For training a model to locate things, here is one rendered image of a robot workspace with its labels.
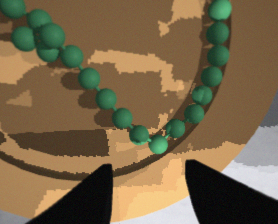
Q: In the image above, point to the round wooden bead board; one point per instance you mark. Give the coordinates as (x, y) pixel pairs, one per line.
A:
(151, 53)

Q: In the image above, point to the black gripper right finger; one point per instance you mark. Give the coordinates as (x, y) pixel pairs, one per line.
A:
(219, 199)

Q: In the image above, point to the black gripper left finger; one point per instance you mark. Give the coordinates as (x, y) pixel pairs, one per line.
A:
(89, 202)

